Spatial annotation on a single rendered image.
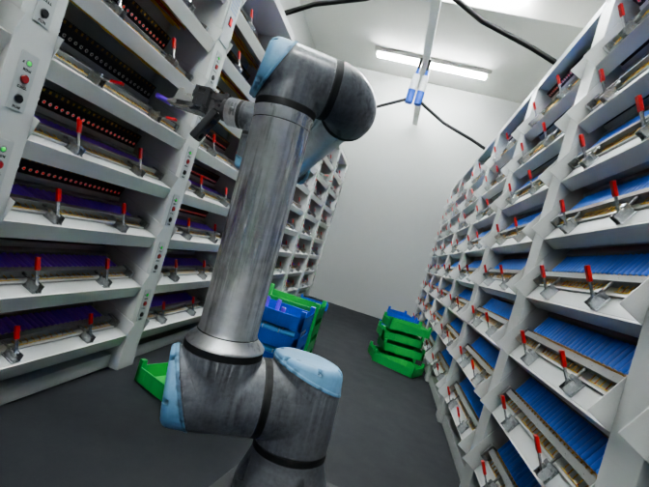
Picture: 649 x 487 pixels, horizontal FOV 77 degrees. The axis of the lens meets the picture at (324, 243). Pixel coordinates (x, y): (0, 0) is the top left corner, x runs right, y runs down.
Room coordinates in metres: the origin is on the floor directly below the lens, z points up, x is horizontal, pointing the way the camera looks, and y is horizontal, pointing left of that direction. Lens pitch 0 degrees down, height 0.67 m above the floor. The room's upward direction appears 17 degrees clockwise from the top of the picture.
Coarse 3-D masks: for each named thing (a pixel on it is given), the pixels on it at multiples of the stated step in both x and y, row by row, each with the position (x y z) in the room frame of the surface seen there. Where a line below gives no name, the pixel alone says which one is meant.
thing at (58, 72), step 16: (64, 48) 1.12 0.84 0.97; (64, 64) 0.99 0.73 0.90; (96, 64) 1.23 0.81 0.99; (64, 80) 0.96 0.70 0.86; (80, 80) 1.00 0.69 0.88; (80, 96) 1.02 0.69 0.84; (96, 96) 1.06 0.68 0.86; (112, 96) 1.10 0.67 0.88; (112, 112) 1.14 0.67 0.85; (128, 112) 1.19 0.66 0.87; (160, 112) 1.52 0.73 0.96; (144, 128) 1.28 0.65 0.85; (160, 128) 1.35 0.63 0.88; (176, 128) 1.49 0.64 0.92; (192, 128) 1.50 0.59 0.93; (176, 144) 1.47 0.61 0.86
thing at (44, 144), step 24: (48, 96) 1.10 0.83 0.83; (48, 120) 1.11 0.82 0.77; (72, 120) 1.21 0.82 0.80; (96, 120) 1.28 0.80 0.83; (48, 144) 0.98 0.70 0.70; (72, 144) 1.06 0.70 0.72; (96, 144) 1.23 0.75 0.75; (120, 144) 1.42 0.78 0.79; (72, 168) 1.06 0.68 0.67; (96, 168) 1.13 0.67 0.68; (120, 168) 1.25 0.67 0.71; (144, 168) 1.43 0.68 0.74; (144, 192) 1.38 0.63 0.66; (168, 192) 1.50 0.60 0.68
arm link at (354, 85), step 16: (352, 80) 0.75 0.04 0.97; (352, 96) 0.75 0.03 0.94; (368, 96) 0.78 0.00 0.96; (336, 112) 0.76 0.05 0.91; (352, 112) 0.77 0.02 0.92; (368, 112) 0.80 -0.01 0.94; (320, 128) 0.92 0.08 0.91; (336, 128) 0.82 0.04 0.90; (352, 128) 0.81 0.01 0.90; (368, 128) 0.85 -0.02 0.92; (320, 144) 0.97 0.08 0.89; (336, 144) 0.95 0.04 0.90; (304, 160) 1.12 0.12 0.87; (320, 160) 1.13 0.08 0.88; (304, 176) 1.33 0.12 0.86
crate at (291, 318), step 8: (272, 304) 1.75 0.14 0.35; (288, 304) 1.74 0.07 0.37; (264, 312) 1.55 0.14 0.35; (272, 312) 1.55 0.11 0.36; (280, 312) 1.54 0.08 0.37; (288, 312) 1.74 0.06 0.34; (296, 312) 1.73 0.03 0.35; (304, 312) 1.53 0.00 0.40; (312, 312) 1.70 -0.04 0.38; (264, 320) 1.55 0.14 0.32; (272, 320) 1.55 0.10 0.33; (280, 320) 1.54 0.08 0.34; (288, 320) 1.54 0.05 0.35; (296, 320) 1.53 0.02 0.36; (304, 320) 1.53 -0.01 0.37; (312, 320) 1.72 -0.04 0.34; (288, 328) 1.53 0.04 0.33; (296, 328) 1.53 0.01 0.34; (304, 328) 1.58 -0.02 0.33
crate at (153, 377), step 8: (144, 360) 1.46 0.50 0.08; (144, 368) 1.47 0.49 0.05; (152, 368) 1.52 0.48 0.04; (160, 368) 1.55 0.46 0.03; (136, 376) 1.47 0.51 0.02; (144, 376) 1.44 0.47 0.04; (152, 376) 1.42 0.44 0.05; (160, 376) 1.56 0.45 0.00; (144, 384) 1.44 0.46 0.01; (152, 384) 1.41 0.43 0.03; (160, 384) 1.39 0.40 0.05; (152, 392) 1.41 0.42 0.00; (160, 392) 1.38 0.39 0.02; (160, 400) 1.38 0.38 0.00
